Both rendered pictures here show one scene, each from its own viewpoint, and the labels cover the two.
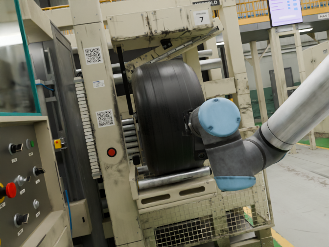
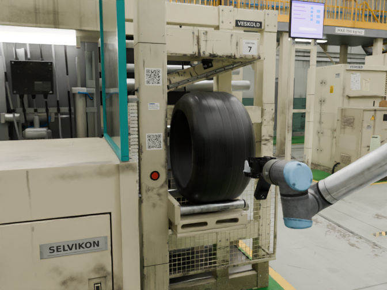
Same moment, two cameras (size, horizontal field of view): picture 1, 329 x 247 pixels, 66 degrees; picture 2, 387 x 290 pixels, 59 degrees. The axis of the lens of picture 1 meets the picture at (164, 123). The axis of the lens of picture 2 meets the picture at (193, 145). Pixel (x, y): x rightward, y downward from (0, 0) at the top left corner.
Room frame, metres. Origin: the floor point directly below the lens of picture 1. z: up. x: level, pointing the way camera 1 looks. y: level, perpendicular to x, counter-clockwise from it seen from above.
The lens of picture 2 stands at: (-0.38, 0.43, 1.42)
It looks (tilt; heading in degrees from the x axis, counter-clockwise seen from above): 8 degrees down; 347
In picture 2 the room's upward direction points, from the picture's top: straight up
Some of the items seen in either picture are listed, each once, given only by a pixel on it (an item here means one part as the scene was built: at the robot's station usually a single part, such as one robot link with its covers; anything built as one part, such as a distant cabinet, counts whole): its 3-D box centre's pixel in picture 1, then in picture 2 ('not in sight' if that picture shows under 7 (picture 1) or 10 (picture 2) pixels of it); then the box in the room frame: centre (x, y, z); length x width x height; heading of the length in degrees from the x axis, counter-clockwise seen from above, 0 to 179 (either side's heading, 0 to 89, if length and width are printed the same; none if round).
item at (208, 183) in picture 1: (175, 191); (210, 220); (1.13, 0.01, 0.84); 0.36 x 0.09 x 0.06; 96
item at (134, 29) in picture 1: (159, 28); (203, 46); (1.58, -0.07, 1.71); 0.61 x 0.25 x 0.15; 96
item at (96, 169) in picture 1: (89, 127); (134, 147); (1.18, 0.35, 1.19); 0.05 x 0.04 x 0.48; 6
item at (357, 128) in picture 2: not in sight; (368, 143); (4.67, -3.82, 0.62); 0.91 x 0.58 x 1.25; 95
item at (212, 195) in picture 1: (172, 190); (200, 217); (1.27, 0.02, 0.80); 0.37 x 0.36 x 0.02; 6
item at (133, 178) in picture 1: (134, 178); (166, 202); (1.25, 0.20, 0.90); 0.40 x 0.03 x 0.10; 6
